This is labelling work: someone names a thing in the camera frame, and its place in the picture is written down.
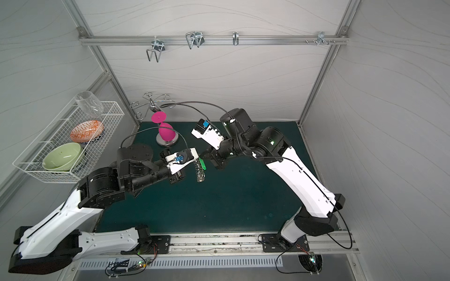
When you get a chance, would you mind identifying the green key tag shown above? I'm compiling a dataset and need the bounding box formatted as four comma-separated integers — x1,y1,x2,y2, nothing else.
199,158,207,170

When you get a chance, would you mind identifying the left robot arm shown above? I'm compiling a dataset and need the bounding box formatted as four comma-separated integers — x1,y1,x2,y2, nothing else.
8,144,198,275

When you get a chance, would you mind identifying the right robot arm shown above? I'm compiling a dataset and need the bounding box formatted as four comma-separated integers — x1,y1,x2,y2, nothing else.
192,108,345,250

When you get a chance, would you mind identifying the pink wine glass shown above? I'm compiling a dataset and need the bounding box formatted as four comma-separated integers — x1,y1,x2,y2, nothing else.
151,111,176,142

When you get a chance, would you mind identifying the green table mat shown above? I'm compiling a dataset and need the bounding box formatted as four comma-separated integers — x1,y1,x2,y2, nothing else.
96,121,317,234

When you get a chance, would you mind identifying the metal glass rack stand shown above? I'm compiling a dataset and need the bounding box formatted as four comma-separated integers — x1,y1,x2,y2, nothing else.
130,92,179,148

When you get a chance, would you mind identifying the orange patterned bowl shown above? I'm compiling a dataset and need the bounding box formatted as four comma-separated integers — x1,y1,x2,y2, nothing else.
70,120,105,144

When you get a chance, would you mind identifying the small flat metal hook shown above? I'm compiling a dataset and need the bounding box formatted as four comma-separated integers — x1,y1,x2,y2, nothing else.
232,32,239,46

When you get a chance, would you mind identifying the loop metal hook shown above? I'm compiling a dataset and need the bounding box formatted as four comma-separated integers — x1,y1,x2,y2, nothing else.
185,31,205,49

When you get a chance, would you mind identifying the clear glass cup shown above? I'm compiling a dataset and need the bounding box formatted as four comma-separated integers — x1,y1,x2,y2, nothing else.
75,91,104,117

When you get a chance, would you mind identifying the green bowl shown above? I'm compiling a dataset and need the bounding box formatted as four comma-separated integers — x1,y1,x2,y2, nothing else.
42,142,84,172

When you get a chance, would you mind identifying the vent grille strip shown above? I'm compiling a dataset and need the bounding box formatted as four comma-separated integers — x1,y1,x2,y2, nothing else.
78,255,283,270

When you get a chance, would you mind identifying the double prong metal hook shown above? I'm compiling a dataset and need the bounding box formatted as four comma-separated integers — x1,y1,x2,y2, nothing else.
146,37,165,63

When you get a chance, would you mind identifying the round floor fan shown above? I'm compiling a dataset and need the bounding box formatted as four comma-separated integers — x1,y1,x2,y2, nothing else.
298,253,323,274

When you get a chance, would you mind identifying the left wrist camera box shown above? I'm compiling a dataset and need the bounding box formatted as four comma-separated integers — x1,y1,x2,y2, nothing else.
165,148,199,175

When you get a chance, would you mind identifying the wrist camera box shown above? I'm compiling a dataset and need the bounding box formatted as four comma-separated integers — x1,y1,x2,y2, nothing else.
165,148,199,175
191,119,225,150

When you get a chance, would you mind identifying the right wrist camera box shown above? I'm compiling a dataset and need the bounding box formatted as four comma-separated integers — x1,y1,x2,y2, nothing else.
191,119,225,150

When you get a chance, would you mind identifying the left camera cable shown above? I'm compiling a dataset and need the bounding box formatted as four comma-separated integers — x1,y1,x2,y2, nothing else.
120,126,189,152

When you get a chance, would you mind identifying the camera cable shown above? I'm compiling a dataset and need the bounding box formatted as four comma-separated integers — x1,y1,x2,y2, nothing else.
120,126,189,152
159,101,243,141

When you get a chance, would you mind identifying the right camera cable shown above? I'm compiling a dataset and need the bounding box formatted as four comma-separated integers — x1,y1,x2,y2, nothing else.
159,101,243,141

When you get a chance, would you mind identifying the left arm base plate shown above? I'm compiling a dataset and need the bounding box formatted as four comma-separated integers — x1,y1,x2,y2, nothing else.
120,235,171,255

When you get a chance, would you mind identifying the right base cable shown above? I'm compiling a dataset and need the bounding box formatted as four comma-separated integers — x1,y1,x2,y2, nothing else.
256,231,322,275

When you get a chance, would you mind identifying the left base cable bundle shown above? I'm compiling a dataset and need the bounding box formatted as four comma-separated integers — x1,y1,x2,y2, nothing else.
104,242,159,278

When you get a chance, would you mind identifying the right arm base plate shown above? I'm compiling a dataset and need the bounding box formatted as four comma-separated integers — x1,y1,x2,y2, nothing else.
257,234,310,253

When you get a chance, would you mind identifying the white wire basket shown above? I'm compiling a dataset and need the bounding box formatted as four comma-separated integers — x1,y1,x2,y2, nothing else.
13,101,124,184

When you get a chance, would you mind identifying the right metal hook bracket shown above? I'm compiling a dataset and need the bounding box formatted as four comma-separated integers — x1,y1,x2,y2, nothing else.
305,32,336,46

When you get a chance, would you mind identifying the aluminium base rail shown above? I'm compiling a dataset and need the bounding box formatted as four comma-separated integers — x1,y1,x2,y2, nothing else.
70,229,360,260

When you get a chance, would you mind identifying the aluminium cross rail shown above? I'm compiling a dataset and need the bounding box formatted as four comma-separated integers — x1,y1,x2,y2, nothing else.
79,34,350,47

